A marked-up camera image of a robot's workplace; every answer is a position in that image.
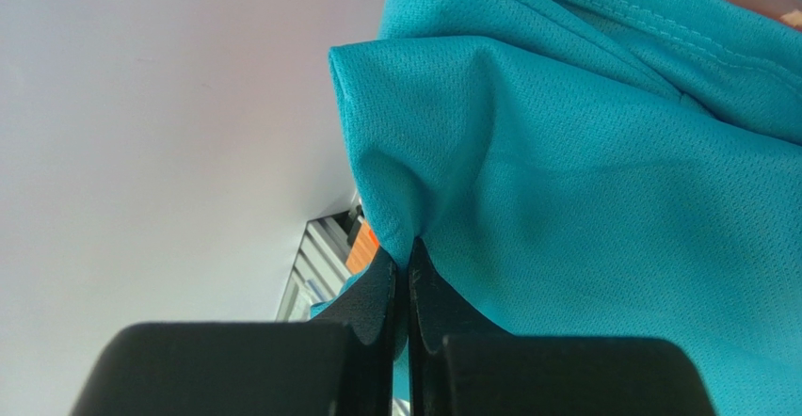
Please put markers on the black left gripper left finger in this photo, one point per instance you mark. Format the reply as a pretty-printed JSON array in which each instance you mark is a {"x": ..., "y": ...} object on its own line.
[{"x": 338, "y": 363}]

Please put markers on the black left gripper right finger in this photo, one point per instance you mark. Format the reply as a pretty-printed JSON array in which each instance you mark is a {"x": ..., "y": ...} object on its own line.
[{"x": 461, "y": 363}]

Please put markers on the blue t shirt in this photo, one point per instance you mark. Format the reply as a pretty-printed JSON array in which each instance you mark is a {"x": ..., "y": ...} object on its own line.
[{"x": 595, "y": 167}]

